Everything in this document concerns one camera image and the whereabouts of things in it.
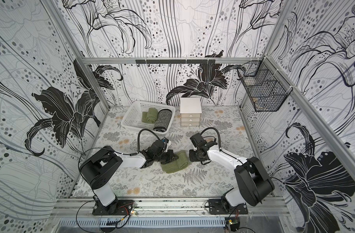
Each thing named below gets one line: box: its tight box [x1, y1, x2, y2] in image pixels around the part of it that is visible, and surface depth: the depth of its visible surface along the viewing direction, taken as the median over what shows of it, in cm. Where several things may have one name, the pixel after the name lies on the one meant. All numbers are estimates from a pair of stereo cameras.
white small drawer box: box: [179, 97, 202, 127], surface depth 104 cm
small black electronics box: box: [224, 216, 241, 232], surface depth 72 cm
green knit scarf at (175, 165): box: [161, 149, 192, 174], surface depth 86 cm
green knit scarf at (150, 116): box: [141, 107, 159, 124], surface depth 106 cm
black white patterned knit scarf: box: [152, 108, 173, 133], surface depth 100 cm
